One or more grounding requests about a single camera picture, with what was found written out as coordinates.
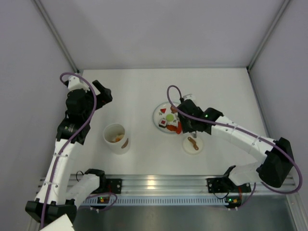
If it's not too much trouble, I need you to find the sushi roll with red centre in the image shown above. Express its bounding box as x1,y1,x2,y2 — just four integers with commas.
158,118,167,128

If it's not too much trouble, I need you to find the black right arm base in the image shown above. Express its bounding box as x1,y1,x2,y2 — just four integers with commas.
206,177,252,193

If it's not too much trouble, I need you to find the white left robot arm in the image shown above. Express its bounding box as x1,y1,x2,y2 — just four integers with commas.
25,80,113,225

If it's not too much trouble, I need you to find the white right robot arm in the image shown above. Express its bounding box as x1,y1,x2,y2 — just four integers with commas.
177,99,293,188

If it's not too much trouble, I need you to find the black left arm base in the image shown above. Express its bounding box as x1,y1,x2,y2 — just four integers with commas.
102,179,122,194

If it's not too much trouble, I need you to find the white cylindrical lunch container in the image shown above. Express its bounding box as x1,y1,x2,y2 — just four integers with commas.
103,124,130,154

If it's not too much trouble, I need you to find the red crab stick toy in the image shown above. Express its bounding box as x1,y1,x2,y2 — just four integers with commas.
166,121,183,134

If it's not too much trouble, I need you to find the brown chicken drumstick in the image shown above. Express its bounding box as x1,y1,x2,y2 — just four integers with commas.
170,107,177,114

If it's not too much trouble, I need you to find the white container lid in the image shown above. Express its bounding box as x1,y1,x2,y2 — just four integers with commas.
182,136,204,155

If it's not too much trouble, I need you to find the blue rimmed white plate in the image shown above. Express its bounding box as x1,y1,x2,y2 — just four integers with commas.
153,102,182,134

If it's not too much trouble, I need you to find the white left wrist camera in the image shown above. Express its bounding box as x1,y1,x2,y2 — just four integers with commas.
68,75,90,92

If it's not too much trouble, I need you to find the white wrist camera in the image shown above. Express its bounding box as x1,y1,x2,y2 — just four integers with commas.
68,75,90,92
183,94,196,101

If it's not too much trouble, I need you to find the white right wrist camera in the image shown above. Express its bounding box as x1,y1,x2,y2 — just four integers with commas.
183,94,196,101

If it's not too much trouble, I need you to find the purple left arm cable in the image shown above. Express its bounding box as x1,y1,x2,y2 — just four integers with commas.
38,71,118,229

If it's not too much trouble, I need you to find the aluminium mounting rail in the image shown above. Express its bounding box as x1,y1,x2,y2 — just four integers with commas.
68,174,295,194

